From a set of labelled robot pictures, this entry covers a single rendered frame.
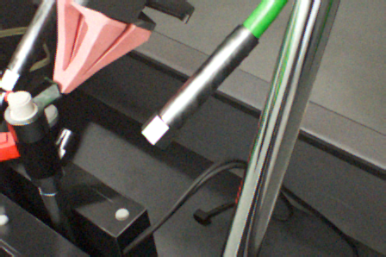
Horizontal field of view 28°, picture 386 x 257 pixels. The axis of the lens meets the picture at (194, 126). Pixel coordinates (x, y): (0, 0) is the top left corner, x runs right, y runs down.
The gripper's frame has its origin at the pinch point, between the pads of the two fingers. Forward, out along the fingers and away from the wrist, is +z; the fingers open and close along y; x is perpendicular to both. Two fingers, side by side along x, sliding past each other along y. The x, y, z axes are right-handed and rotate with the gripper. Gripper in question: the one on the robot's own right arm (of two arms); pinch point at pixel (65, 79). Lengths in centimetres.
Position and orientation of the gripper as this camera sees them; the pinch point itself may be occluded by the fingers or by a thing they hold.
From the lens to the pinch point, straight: 56.7
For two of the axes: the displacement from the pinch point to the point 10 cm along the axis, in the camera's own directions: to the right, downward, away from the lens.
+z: -5.0, 8.2, 2.8
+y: -6.6, -1.5, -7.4
